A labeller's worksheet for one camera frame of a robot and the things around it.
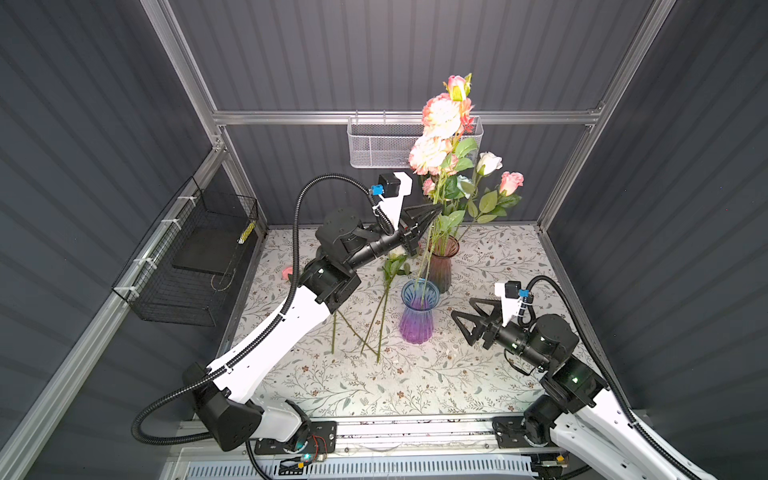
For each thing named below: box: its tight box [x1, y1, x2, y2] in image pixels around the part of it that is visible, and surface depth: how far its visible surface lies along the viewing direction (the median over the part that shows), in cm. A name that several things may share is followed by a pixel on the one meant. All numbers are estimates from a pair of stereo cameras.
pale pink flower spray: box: [409, 74, 478, 300], surface depth 45 cm
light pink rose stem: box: [473, 171, 525, 226], surface depth 78 cm
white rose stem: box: [467, 151, 503, 223], surface depth 75 cm
